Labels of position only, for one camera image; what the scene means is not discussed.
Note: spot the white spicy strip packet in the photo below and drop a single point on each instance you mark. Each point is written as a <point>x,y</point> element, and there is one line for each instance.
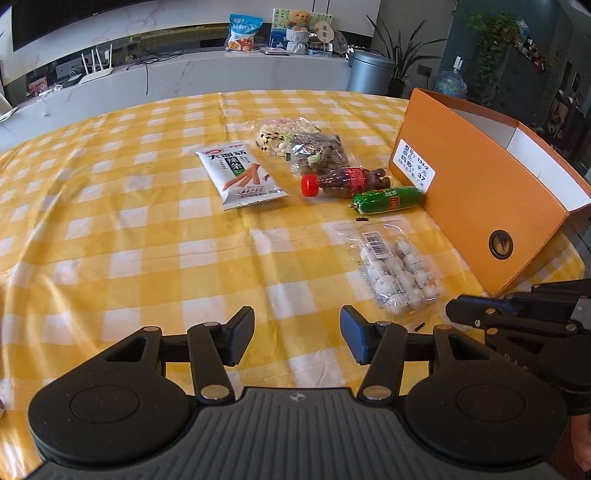
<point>240,175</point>

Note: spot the round paper fan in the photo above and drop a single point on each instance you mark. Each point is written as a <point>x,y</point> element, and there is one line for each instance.
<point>324,27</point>

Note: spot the potted long-leaf plant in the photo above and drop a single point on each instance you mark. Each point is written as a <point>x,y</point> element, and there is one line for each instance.
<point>401,55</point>

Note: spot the clear bag of white candies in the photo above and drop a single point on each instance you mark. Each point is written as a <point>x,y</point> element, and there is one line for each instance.
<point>397,272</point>

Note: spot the clear peanut bag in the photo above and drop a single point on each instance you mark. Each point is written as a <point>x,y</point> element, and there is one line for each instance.
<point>286,129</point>

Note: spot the trailing green pothos plant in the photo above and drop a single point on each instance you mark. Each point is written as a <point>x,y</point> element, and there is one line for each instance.
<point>491,41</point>

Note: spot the dark nut snack bag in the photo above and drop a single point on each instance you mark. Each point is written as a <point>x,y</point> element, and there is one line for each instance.
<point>323,154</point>

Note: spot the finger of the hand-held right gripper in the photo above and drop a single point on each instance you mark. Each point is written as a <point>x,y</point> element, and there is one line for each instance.
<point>554,293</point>
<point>475,311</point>

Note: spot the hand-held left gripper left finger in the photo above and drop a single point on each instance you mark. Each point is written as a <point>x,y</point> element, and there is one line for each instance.
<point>242,332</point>

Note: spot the black flat television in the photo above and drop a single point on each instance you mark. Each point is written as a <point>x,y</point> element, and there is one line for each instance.
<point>92,18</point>

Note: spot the yellow checked tablecloth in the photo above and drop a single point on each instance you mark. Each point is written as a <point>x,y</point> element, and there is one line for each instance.
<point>115,230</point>

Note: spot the blue snack bag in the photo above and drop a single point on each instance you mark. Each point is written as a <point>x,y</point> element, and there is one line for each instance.
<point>244,32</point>

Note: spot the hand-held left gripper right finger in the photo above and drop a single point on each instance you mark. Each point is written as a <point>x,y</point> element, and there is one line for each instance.
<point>353,332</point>

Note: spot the flat white box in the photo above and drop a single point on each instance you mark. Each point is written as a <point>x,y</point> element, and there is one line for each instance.
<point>274,50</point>

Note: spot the orange cardboard box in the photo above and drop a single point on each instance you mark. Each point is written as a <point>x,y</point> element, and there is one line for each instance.
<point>475,207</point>

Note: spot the grey drawer cabinet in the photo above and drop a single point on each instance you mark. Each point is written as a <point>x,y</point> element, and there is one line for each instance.
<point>531,83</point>

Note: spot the small photo frame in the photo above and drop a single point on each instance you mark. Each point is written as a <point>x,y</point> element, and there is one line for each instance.
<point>38,86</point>

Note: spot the white router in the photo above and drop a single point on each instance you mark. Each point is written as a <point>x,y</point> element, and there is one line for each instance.
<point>97,71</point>

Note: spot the green sausage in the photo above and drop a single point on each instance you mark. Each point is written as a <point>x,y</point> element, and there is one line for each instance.
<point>388,201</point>

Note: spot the white marble television console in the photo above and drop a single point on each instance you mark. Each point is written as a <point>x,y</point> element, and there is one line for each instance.
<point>207,74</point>

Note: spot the blue water jug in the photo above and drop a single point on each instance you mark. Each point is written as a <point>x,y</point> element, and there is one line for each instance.
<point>450,83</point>

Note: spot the small cola bottle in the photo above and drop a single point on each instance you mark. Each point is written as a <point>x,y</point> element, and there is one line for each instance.
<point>346,182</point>

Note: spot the grey-blue trash can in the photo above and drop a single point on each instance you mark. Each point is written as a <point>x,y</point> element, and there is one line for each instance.
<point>369,74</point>

